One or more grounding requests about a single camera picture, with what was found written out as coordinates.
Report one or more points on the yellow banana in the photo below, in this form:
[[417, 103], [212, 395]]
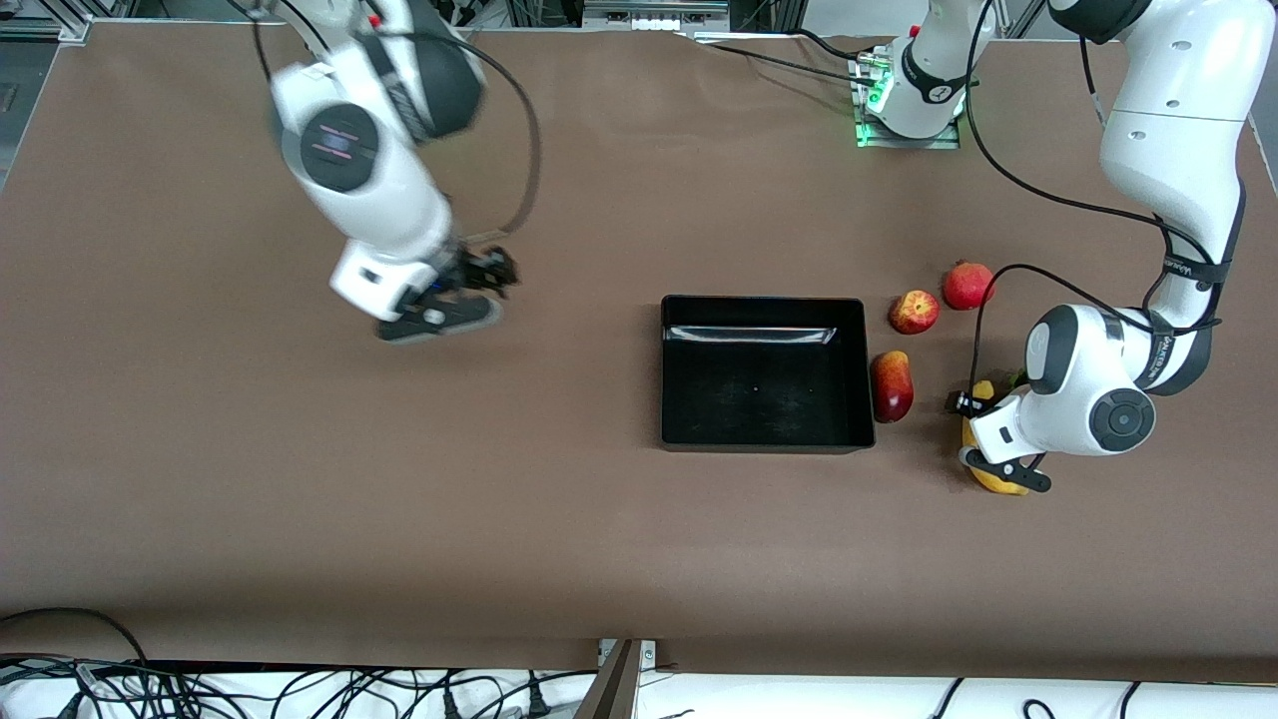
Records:
[[993, 483]]

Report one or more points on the red yellow mango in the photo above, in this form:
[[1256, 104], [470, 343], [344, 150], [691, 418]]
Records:
[[892, 389]]

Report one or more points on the grey power strip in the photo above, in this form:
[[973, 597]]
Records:
[[654, 18]]

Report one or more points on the red pomegranate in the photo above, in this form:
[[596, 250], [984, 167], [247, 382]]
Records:
[[966, 287]]

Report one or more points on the grey metal profile bracket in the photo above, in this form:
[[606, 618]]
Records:
[[614, 689]]

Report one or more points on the red yellow apple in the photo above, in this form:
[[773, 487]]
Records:
[[914, 313]]

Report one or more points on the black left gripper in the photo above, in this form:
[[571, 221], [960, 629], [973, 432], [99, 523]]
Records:
[[966, 403]]

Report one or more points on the black rectangular plastic tray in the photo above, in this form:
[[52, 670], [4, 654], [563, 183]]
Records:
[[769, 399]]

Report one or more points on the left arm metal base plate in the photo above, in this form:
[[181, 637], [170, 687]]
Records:
[[879, 140]]

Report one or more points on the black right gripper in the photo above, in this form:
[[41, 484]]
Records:
[[481, 268]]

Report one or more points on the aluminium frame profile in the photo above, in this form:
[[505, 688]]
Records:
[[60, 20]]

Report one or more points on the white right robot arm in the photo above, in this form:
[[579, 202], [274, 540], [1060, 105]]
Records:
[[379, 190]]

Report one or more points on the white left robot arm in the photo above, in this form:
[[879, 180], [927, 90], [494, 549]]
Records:
[[1178, 130]]

